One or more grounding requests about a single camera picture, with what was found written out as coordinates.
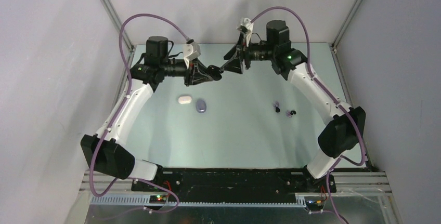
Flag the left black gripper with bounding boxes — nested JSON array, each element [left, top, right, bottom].
[[160, 57, 213, 87]]

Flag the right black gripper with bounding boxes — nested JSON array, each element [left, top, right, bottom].
[[221, 31, 277, 74]]

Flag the white earbud charging case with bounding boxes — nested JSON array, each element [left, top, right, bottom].
[[177, 95, 192, 104]]

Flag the purple earbud charging case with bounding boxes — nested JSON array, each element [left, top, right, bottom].
[[196, 99, 207, 113]]

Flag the black earbud charging case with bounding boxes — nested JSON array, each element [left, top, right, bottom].
[[206, 65, 223, 81]]

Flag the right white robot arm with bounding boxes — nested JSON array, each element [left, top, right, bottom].
[[221, 18, 366, 192]]

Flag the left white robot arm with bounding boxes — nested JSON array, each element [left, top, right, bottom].
[[81, 36, 222, 191]]

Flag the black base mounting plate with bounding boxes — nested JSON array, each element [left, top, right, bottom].
[[131, 167, 336, 204]]

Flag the left controller circuit board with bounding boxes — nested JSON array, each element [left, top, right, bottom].
[[149, 195, 167, 204]]

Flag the controller circuit board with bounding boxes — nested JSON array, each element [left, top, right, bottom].
[[305, 200, 326, 213], [149, 195, 167, 204]]

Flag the right controller circuit board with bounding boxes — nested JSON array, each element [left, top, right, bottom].
[[305, 200, 326, 213]]

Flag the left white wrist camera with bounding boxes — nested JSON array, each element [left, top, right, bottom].
[[183, 39, 201, 68]]

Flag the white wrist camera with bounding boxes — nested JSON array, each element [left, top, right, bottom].
[[237, 18, 254, 47], [183, 39, 201, 68]]

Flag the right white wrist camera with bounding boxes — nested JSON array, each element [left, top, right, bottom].
[[237, 18, 254, 47]]

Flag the right aluminium frame post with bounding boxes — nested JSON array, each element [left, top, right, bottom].
[[331, 0, 364, 49]]

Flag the aluminium frame post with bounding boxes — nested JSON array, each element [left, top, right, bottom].
[[100, 0, 123, 33], [331, 0, 364, 49]]

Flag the left aluminium frame post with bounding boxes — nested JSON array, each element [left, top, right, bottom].
[[100, 0, 123, 33]]

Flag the grey slotted cable duct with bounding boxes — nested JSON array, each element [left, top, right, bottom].
[[90, 194, 307, 208]]

